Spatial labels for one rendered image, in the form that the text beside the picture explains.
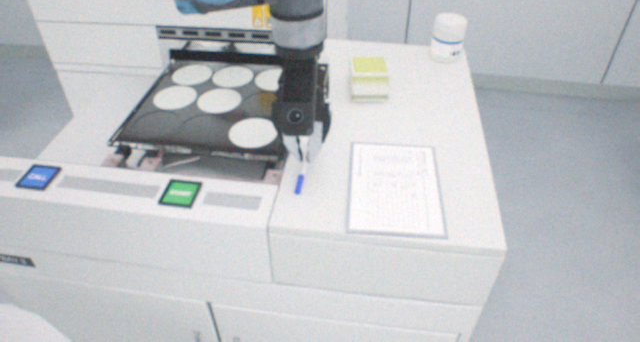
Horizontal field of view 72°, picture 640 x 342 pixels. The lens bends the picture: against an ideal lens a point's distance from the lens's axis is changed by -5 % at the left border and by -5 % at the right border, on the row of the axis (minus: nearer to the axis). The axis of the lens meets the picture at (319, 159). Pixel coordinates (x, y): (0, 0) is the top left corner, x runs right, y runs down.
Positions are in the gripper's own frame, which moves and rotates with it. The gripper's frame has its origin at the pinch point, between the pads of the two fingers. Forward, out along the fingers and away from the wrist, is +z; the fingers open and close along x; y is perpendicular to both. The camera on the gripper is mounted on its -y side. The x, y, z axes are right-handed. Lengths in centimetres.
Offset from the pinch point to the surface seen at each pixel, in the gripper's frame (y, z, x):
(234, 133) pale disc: 15.6, 7.4, 17.6
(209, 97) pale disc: 28.2, 6.9, 27.2
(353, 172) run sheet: -0.8, 1.7, -8.2
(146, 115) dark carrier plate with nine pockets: 19.6, 6.6, 39.0
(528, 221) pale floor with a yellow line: 87, 100, -79
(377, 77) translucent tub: 20.8, -4.0, -11.0
